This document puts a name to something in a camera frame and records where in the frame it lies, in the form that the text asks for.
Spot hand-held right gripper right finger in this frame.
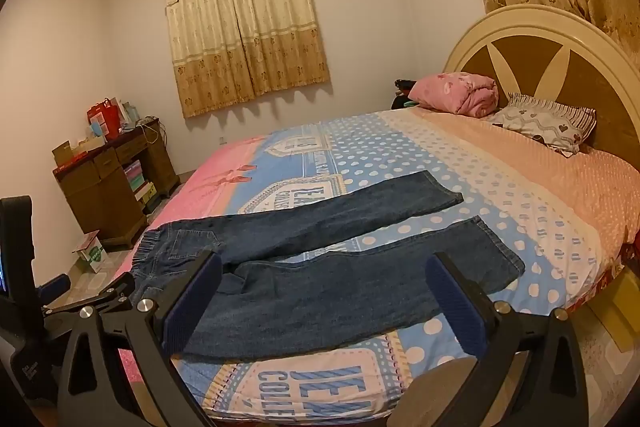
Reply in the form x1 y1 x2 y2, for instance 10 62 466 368
425 251 591 427

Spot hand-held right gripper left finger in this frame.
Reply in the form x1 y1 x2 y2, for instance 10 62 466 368
57 249 223 427

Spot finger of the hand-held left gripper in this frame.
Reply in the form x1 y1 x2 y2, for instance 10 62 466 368
42 274 137 325
36 273 72 299

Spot blue denim jeans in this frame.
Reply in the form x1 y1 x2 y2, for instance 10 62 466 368
131 170 526 363

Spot white and green cardboard box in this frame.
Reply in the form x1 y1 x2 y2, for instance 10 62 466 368
72 230 114 275

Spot brown wooden desk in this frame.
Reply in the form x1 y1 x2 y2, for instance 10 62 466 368
52 117 181 250

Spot stack of pastel boxes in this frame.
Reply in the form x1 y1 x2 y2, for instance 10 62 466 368
122 159 159 214

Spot open brown cardboard box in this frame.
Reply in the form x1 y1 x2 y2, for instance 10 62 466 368
52 139 77 168

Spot printed pink and blue bedsheet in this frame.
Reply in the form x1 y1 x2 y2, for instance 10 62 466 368
112 107 640 427

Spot red gift bag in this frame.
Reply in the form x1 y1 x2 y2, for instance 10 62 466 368
87 98 121 140

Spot white and teal paper bags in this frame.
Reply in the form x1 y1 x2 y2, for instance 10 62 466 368
117 99 139 128

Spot patterned white pillow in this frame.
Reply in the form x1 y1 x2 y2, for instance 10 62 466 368
487 93 597 158

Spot folded pink blanket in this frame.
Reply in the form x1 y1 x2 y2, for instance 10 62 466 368
407 72 500 116

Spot dark clothes pile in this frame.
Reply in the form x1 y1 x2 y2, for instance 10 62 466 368
391 79 418 110

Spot cream and brown bed headboard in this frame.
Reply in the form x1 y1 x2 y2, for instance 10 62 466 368
442 4 640 158

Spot beige floral window curtain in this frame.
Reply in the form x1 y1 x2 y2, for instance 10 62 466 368
162 0 332 120

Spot white cable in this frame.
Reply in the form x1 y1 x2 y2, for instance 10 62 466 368
136 116 167 146

